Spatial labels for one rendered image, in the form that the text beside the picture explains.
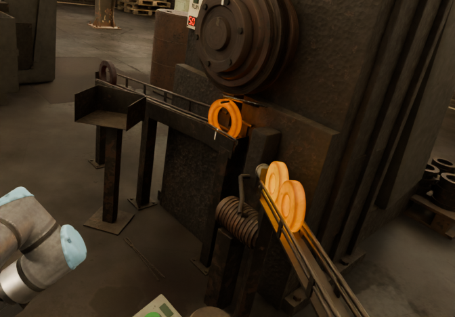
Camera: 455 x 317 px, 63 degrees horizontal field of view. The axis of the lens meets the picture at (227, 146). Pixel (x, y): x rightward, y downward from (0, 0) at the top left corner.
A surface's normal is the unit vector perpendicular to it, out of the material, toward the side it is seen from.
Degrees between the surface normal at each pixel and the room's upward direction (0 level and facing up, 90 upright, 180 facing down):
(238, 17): 90
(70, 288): 0
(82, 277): 0
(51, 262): 73
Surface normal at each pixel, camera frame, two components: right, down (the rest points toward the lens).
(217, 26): -0.72, 0.16
